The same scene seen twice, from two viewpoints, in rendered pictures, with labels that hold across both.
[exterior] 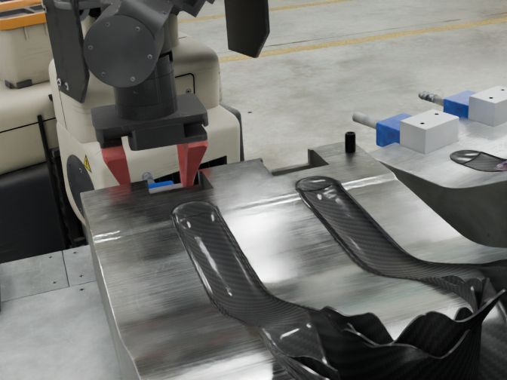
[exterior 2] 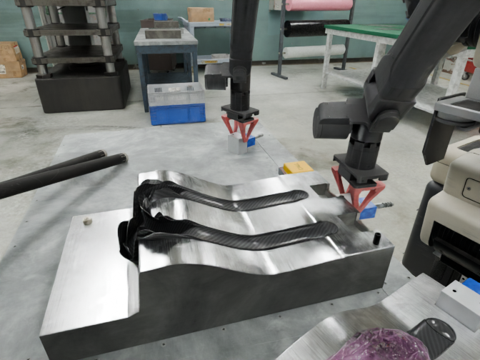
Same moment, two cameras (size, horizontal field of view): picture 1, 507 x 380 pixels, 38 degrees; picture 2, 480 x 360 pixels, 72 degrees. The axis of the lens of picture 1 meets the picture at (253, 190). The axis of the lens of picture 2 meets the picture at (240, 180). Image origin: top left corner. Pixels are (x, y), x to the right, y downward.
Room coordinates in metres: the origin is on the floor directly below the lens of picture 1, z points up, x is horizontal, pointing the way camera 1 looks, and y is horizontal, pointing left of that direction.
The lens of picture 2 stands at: (0.43, -0.49, 1.22)
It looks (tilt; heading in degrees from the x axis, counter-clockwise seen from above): 29 degrees down; 91
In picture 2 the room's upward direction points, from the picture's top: straight up
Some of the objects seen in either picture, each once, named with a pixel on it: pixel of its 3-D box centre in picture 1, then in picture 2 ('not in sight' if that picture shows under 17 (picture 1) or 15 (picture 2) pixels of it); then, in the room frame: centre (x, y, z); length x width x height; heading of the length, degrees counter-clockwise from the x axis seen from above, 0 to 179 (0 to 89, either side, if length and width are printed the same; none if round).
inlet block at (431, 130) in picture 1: (396, 130); (478, 296); (0.76, -0.16, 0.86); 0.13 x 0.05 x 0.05; 34
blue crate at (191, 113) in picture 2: not in sight; (176, 109); (-0.34, 3.17, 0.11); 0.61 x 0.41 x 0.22; 13
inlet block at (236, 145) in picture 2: not in sight; (248, 139); (0.44, 0.48, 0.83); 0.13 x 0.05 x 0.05; 45
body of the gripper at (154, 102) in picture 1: (145, 90); (361, 154); (0.66, 0.09, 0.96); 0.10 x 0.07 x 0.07; 104
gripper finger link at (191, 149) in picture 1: (167, 160); (358, 189); (0.66, 0.08, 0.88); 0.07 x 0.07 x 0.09; 14
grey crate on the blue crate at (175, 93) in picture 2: not in sight; (176, 93); (-0.33, 3.16, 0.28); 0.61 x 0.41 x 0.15; 13
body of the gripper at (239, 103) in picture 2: not in sight; (240, 101); (0.42, 0.45, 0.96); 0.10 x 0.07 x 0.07; 135
